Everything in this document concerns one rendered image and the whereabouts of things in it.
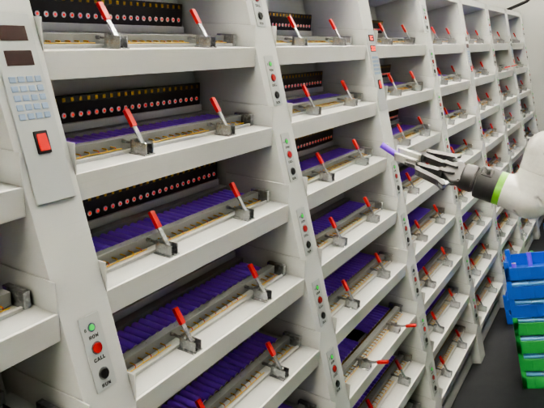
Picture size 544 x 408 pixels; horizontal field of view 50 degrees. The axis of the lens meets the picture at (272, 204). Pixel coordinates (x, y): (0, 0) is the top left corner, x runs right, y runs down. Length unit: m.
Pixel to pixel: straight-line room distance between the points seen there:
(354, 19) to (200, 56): 0.92
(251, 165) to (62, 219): 0.66
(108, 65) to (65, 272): 0.37
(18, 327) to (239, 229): 0.54
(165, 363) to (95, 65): 0.55
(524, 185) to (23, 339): 1.23
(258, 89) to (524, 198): 0.74
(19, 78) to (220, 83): 0.68
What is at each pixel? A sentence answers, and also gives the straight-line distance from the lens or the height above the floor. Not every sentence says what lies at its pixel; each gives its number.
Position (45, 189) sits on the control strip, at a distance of 0.92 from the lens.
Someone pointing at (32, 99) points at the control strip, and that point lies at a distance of 0.94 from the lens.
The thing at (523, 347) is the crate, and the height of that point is 0.19.
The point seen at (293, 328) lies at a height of 0.79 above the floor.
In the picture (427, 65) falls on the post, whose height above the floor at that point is 1.42.
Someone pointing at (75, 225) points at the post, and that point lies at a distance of 0.95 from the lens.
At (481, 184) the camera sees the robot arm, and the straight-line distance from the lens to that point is 1.65.
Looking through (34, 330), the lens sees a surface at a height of 1.11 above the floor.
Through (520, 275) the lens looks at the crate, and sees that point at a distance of 2.60.
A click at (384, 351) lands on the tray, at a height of 0.54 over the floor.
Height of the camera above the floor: 1.33
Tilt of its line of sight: 8 degrees down
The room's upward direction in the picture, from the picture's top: 12 degrees counter-clockwise
